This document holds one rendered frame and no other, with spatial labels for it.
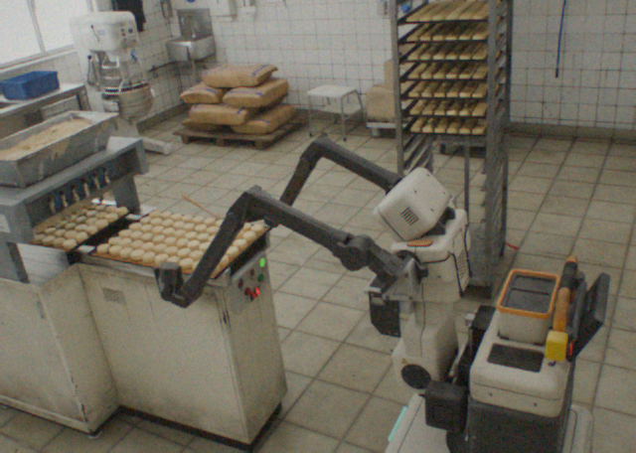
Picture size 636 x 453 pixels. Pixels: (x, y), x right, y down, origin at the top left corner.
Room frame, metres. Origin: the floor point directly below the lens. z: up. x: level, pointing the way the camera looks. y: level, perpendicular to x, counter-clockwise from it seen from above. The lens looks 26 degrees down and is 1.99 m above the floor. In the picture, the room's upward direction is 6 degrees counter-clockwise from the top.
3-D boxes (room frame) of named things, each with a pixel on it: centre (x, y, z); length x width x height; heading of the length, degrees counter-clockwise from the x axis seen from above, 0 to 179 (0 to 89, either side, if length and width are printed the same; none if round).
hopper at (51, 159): (2.46, 1.04, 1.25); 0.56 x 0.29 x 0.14; 152
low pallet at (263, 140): (6.36, 0.67, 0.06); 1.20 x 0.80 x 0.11; 60
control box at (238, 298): (2.05, 0.28, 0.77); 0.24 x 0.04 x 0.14; 152
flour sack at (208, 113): (6.18, 0.78, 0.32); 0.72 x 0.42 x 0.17; 62
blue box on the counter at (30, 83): (5.43, 2.31, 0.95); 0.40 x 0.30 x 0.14; 151
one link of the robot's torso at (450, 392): (1.63, -0.33, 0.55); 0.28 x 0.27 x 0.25; 151
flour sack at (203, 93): (6.52, 0.88, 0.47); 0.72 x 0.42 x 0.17; 148
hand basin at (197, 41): (7.15, 1.12, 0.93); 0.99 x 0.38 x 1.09; 58
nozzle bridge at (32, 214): (2.46, 1.04, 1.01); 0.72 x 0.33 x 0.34; 152
